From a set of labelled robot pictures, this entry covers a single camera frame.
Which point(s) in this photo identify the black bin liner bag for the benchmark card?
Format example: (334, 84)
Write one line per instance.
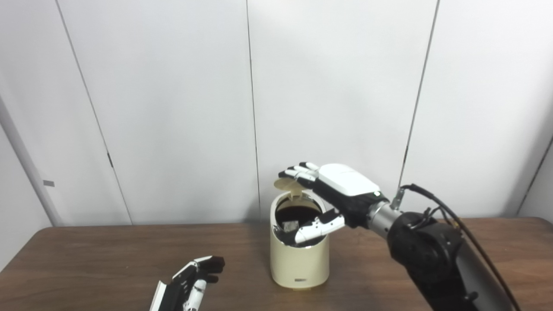
(298, 214)

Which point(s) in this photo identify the black wall seam clip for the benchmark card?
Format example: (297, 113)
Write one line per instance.
(109, 160)

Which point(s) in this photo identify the green white milk carton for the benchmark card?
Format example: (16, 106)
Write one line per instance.
(291, 226)

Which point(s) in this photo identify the cream-colored bin body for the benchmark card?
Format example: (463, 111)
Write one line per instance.
(298, 265)

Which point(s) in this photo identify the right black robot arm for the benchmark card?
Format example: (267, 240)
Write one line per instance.
(432, 255)

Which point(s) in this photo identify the gray wall corner post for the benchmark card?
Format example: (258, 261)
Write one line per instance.
(30, 172)

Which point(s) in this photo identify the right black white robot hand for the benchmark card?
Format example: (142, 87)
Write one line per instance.
(345, 185)

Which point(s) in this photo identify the round cream bin lid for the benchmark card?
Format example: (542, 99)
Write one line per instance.
(287, 185)

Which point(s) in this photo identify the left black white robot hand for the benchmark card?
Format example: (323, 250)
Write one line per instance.
(177, 289)

